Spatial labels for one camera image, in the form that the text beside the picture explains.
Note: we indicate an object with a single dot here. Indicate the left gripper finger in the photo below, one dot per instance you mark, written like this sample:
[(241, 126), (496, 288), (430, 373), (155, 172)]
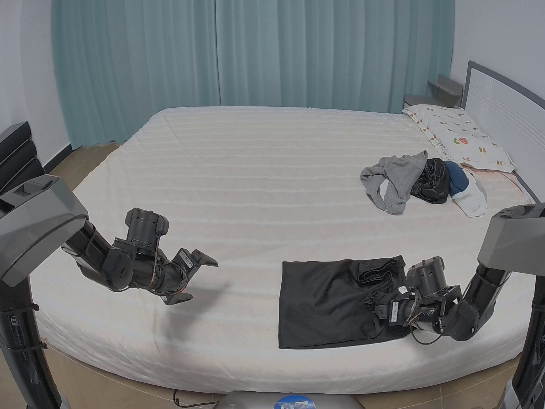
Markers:
[(204, 259), (176, 298)]

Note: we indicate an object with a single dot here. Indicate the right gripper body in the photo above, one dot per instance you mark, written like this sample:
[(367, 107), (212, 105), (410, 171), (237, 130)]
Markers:
[(402, 313)]

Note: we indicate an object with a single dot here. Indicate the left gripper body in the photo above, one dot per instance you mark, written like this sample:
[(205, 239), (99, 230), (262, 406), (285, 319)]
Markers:
[(174, 277)]

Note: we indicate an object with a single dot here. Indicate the black T-shirt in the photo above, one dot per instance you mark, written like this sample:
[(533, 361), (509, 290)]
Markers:
[(319, 305)]

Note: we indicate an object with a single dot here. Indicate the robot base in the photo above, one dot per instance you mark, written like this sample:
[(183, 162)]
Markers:
[(255, 401)]

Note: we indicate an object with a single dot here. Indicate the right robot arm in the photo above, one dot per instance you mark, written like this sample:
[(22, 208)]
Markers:
[(511, 241)]

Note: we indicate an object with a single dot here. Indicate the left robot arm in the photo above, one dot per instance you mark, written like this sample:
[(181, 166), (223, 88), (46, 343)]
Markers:
[(38, 224)]

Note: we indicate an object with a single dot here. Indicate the bed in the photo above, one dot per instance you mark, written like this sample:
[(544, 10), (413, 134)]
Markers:
[(255, 164)]

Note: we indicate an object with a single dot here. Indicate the white garment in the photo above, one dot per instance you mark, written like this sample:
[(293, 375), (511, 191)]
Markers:
[(472, 202)]

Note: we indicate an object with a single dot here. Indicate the black glossy garment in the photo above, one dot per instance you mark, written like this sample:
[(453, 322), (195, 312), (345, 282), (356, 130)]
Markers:
[(432, 181)]

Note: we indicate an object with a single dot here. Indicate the grey garment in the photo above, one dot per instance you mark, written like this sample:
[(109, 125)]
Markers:
[(400, 177)]

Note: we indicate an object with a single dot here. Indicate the dark blue garment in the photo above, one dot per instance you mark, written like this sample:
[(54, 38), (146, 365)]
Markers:
[(457, 179)]

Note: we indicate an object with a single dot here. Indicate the white printed pillow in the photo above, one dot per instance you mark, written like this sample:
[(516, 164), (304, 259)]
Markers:
[(464, 139)]

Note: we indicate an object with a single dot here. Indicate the black chest of drawers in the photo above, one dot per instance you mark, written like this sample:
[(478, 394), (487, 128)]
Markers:
[(17, 160)]

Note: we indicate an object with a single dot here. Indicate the grey bedside table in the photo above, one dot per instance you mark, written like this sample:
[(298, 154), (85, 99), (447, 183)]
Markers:
[(445, 90)]

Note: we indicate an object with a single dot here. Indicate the blue-green curtain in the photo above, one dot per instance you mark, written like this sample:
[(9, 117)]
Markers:
[(255, 36)]

